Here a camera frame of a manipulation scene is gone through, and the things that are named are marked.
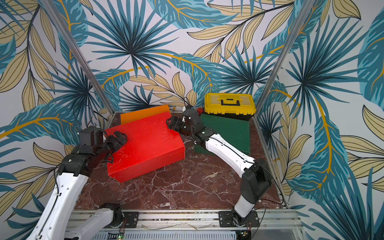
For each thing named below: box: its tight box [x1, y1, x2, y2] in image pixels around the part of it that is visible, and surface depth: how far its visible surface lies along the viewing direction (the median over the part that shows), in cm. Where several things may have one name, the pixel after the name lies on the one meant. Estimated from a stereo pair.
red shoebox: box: [105, 111, 186, 184], surface depth 70 cm
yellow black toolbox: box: [204, 93, 257, 121], surface depth 105 cm
